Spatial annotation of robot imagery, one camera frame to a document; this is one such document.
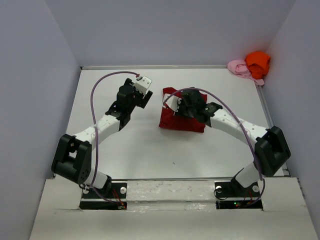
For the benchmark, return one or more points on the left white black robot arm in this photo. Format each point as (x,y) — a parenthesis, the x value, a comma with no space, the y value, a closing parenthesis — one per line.
(73,156)

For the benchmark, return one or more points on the dark red t shirt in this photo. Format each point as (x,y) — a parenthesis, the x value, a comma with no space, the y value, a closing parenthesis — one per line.
(170,121)

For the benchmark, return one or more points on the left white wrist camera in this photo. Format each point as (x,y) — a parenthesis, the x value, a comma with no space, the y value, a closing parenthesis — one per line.
(142,84)

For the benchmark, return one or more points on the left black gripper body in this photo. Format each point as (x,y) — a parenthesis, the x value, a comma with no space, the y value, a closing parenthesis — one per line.
(136,97)

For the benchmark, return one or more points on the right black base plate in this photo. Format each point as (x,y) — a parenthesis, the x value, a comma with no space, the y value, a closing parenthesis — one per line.
(242,198)

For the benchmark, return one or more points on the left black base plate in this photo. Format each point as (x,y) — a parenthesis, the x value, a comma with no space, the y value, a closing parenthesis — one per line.
(114,200)

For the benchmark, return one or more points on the orange t shirt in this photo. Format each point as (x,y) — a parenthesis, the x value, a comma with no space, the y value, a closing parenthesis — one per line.
(258,63)

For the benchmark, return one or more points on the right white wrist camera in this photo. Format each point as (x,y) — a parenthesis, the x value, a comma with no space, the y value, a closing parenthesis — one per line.
(173,103)

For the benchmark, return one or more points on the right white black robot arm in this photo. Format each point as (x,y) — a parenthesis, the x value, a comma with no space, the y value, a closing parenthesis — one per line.
(268,146)

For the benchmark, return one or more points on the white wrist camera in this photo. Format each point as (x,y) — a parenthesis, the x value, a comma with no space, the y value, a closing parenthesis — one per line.
(142,84)
(173,103)

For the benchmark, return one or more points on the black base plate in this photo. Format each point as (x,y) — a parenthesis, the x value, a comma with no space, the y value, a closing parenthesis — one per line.
(114,200)
(242,198)

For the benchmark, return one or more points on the pink t shirt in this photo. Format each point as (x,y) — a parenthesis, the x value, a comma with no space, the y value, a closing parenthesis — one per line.
(239,68)

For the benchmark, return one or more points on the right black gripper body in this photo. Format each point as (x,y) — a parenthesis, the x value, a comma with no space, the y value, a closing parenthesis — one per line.
(186,111)

